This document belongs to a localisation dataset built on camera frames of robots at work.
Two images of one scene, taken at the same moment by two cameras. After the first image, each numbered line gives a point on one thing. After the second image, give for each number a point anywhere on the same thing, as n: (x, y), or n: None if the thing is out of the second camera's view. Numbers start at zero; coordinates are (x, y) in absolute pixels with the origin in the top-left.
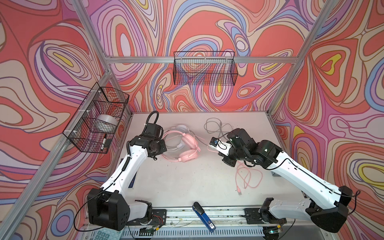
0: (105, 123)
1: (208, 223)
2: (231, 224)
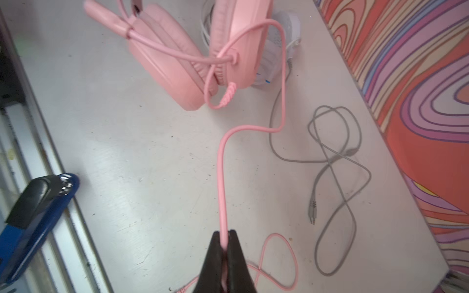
0: None
1: (32, 221)
2: (68, 262)
